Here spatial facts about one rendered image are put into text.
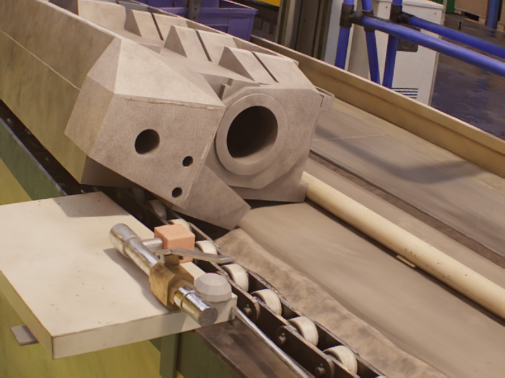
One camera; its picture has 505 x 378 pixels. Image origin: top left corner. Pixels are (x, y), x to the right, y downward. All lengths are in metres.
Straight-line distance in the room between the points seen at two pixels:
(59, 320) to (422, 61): 2.66
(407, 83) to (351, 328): 2.40
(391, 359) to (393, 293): 0.15
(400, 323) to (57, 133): 0.53
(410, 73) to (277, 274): 2.30
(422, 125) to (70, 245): 0.97
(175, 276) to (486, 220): 0.66
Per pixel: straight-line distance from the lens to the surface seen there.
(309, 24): 3.30
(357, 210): 1.13
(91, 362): 1.11
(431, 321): 0.93
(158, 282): 0.77
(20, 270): 0.82
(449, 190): 1.38
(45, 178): 1.17
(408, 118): 1.70
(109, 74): 0.93
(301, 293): 0.95
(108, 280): 0.81
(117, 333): 0.75
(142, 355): 0.93
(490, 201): 1.38
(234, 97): 1.06
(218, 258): 0.68
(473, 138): 1.57
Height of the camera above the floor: 1.18
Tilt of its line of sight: 19 degrees down
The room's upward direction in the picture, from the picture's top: 8 degrees clockwise
